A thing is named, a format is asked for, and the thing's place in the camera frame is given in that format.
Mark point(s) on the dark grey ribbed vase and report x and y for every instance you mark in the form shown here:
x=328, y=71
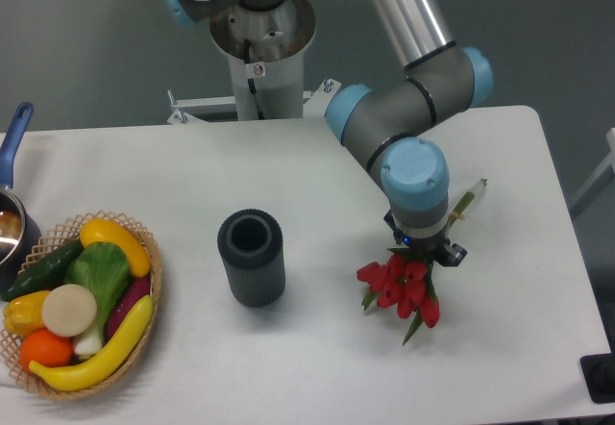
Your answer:
x=250, y=243

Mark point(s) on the dark green cucumber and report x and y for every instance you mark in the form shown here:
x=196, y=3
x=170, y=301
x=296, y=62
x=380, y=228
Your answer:
x=46, y=273

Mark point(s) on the green bok choy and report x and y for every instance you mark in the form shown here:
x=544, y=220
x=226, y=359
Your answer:
x=103, y=269

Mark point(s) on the yellow squash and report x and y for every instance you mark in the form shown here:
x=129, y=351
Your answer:
x=105, y=230

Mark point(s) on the purple sweet potato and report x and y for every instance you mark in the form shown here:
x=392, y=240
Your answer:
x=135, y=290

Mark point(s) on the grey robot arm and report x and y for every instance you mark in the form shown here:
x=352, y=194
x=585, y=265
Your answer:
x=383, y=132

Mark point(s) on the beige round slice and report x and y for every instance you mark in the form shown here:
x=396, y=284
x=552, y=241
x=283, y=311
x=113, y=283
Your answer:
x=68, y=310

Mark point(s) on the orange fruit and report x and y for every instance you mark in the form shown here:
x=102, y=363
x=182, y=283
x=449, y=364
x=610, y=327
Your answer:
x=46, y=348

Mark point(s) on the yellow banana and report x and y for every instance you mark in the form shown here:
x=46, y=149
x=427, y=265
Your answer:
x=99, y=368

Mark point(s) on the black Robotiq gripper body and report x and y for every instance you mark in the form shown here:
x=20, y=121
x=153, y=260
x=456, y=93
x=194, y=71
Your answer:
x=430, y=242

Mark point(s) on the red tulip bouquet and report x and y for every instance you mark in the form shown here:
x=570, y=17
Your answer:
x=406, y=284

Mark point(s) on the black device at table edge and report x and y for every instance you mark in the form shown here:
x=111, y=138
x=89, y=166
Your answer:
x=598, y=374

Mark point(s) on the yellow bell pepper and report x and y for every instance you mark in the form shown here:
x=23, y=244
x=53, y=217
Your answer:
x=23, y=315

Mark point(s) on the woven wicker basket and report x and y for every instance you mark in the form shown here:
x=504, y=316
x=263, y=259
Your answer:
x=63, y=233

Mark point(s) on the white metal frame right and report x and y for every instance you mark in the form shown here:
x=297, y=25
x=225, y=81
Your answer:
x=595, y=183

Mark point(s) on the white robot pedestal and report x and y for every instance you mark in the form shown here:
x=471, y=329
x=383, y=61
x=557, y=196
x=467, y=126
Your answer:
x=265, y=53

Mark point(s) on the blue handled saucepan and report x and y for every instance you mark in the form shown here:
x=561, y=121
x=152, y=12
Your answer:
x=19, y=232

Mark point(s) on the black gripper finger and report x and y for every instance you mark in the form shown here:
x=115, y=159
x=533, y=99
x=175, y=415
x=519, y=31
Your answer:
x=450, y=255

